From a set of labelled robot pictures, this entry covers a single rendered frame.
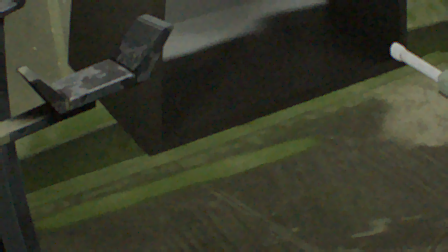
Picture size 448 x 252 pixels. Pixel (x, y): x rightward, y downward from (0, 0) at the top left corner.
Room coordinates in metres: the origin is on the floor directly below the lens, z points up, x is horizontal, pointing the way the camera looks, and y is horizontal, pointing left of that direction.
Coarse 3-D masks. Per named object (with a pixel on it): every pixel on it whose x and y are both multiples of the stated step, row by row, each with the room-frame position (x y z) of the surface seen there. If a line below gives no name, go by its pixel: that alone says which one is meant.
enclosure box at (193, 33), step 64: (128, 0) 1.70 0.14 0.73; (192, 0) 2.11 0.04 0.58; (256, 0) 2.19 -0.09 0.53; (320, 0) 2.23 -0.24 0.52; (384, 0) 2.02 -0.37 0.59; (192, 64) 1.94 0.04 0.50; (256, 64) 1.94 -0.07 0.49; (320, 64) 1.95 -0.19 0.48; (384, 64) 1.93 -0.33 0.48; (128, 128) 1.73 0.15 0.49; (192, 128) 1.71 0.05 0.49
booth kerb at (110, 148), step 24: (432, 24) 3.04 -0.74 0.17; (408, 48) 2.96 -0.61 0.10; (432, 48) 3.03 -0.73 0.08; (72, 144) 2.40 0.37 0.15; (96, 144) 2.44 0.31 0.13; (120, 144) 2.48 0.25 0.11; (24, 168) 2.32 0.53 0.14; (48, 168) 2.36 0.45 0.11; (72, 168) 2.40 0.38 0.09; (96, 168) 2.43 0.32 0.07
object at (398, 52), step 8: (392, 48) 1.84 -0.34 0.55; (400, 48) 1.83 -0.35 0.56; (392, 56) 1.84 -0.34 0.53; (400, 56) 1.82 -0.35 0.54; (408, 56) 1.80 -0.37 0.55; (416, 56) 1.79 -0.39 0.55; (408, 64) 1.80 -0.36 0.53; (416, 64) 1.77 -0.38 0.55; (424, 64) 1.75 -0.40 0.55; (424, 72) 1.74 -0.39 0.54; (432, 72) 1.72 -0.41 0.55; (440, 72) 1.70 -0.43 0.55; (440, 80) 1.67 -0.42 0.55; (440, 88) 1.68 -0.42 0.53
